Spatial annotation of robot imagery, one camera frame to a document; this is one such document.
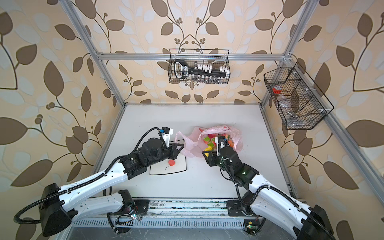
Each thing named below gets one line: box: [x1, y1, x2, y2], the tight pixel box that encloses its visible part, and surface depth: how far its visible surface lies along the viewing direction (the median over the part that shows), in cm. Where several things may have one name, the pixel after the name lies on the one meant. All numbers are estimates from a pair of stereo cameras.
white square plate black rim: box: [149, 156, 187, 176], surface depth 88 cm
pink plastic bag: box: [175, 125, 243, 158], surface depth 78 cm
